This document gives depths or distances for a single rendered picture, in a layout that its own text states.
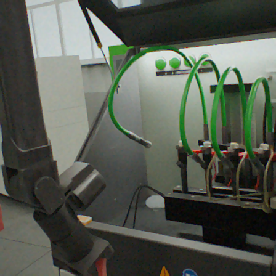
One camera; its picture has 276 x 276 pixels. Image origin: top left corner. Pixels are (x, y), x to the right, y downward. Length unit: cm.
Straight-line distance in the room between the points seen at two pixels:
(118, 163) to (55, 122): 267
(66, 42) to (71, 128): 256
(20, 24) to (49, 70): 341
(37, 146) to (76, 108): 360
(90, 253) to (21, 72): 32
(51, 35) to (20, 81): 606
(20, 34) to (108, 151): 81
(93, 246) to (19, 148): 22
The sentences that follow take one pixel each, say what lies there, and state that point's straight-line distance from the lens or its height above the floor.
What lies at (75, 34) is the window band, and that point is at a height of 196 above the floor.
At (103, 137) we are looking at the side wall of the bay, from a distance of 127.
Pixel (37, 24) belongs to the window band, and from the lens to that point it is 679.
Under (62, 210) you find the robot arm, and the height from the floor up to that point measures 117.
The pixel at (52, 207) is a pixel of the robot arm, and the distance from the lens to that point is 57.
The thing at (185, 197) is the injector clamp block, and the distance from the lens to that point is 110.
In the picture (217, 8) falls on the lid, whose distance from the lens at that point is 122.
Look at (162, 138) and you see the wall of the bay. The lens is 145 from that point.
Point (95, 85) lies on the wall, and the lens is 607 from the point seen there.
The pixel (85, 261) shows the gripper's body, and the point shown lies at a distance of 64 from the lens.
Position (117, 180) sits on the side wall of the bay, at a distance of 136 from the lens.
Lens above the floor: 138
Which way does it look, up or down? 11 degrees down
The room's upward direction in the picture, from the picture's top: 5 degrees counter-clockwise
